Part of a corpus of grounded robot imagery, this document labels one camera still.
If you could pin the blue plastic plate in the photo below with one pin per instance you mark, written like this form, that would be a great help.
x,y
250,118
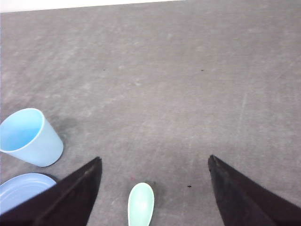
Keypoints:
x,y
22,188

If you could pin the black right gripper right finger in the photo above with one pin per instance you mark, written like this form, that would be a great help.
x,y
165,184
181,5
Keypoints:
x,y
243,202

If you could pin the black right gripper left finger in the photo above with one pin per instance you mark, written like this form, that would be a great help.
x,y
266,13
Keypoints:
x,y
68,203

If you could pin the mint green plastic spoon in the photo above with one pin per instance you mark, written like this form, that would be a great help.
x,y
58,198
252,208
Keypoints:
x,y
140,205

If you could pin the light blue plastic cup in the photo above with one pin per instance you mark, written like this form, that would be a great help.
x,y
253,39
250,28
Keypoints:
x,y
28,136

